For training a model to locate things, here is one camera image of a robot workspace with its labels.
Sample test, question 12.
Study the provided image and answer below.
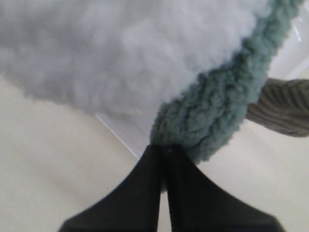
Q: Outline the green knitted scarf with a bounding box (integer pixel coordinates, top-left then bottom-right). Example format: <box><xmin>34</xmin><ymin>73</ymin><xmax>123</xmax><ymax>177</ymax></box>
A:
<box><xmin>150</xmin><ymin>0</ymin><xmax>303</xmax><ymax>164</ymax></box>

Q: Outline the white rectangular tray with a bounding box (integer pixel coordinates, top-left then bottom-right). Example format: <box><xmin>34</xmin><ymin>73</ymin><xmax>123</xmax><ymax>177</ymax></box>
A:
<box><xmin>99</xmin><ymin>0</ymin><xmax>309</xmax><ymax>156</ymax></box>

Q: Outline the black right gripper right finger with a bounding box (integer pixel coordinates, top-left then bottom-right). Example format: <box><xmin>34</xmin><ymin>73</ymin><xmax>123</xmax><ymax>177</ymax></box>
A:
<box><xmin>163</xmin><ymin>145</ymin><xmax>284</xmax><ymax>232</ymax></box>

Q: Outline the white plush snowman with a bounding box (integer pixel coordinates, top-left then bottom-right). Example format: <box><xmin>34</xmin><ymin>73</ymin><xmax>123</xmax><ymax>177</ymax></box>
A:
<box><xmin>0</xmin><ymin>0</ymin><xmax>271</xmax><ymax>116</ymax></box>

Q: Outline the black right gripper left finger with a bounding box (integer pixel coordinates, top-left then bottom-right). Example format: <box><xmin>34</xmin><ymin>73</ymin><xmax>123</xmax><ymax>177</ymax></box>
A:
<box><xmin>59</xmin><ymin>145</ymin><xmax>163</xmax><ymax>232</ymax></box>

